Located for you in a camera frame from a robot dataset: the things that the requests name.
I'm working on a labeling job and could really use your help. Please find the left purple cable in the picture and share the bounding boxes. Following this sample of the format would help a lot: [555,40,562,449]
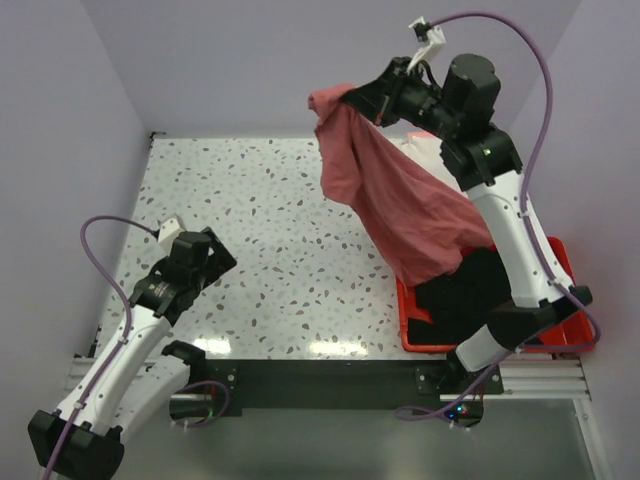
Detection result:
[39,214,166,480]

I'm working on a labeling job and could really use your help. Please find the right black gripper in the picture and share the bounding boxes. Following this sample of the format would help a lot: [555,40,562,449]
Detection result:
[343,56,461,140]

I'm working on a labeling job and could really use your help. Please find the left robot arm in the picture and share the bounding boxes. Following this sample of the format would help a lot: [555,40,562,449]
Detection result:
[27,217,236,479]

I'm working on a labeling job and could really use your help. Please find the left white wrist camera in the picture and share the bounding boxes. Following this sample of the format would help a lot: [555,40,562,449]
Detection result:
[157,214,186,248]

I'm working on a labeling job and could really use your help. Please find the pink polo shirt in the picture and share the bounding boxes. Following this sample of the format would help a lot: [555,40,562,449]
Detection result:
[308,84,493,286]

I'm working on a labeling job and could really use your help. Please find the folded white t shirt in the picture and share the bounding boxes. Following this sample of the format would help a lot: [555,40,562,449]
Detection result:
[400,138,449,179]

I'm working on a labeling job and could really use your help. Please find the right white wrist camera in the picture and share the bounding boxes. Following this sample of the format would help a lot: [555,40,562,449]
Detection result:
[407,17,446,73]

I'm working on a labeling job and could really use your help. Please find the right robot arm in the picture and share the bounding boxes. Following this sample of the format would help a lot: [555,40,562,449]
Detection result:
[341,53,593,393]

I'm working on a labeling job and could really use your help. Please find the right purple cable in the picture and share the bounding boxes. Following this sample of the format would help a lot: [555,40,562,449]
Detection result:
[395,12,601,421]

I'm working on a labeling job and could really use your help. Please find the purple cable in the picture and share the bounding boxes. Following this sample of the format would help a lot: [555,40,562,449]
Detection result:
[39,214,166,480]
[395,12,601,421]

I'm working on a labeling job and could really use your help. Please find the red plastic bin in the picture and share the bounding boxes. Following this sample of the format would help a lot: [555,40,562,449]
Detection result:
[394,236,599,354]

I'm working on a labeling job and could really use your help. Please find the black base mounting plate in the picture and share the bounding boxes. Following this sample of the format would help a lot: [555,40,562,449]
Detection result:
[169,359,504,421]

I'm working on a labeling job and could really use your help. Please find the aluminium front rail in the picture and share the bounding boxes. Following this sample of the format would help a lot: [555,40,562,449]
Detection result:
[63,352,593,401]

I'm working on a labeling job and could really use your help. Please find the black clothes in bin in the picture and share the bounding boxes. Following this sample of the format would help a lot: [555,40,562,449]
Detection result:
[407,248,511,345]

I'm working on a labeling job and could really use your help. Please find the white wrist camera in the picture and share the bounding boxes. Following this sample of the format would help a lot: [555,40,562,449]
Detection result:
[407,17,446,73]
[157,214,186,248]

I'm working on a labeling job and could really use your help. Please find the folded light pink shirt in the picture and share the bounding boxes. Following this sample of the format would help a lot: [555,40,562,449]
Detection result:
[408,131,440,142]

